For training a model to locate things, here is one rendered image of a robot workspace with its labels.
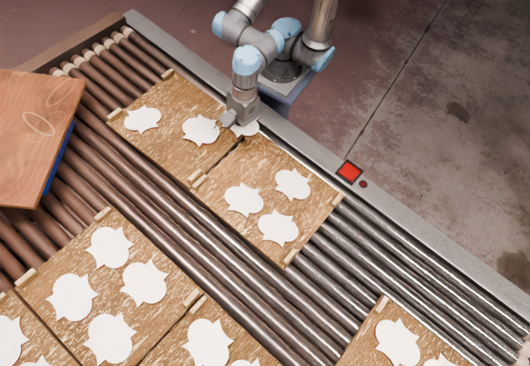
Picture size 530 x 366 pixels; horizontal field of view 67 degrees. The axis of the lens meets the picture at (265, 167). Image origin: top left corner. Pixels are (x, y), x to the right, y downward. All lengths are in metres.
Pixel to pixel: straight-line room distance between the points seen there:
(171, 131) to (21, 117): 0.48
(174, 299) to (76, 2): 2.80
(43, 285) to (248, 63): 0.86
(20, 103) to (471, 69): 3.11
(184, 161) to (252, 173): 0.24
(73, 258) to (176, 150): 0.48
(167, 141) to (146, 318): 0.61
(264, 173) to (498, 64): 2.75
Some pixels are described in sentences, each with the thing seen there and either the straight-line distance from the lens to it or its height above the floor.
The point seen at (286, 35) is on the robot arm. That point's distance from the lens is 1.61.
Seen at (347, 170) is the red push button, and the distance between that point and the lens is 1.51.
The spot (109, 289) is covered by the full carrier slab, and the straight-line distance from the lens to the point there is 1.31.
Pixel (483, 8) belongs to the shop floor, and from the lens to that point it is 4.33.
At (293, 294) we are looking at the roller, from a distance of 1.30.
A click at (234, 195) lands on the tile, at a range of 1.37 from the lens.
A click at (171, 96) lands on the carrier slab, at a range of 1.62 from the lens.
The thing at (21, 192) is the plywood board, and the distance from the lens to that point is 1.39.
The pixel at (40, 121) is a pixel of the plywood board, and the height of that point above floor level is 1.04.
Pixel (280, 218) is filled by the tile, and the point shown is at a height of 0.95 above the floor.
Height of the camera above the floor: 2.17
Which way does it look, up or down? 59 degrees down
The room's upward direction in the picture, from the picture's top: 11 degrees clockwise
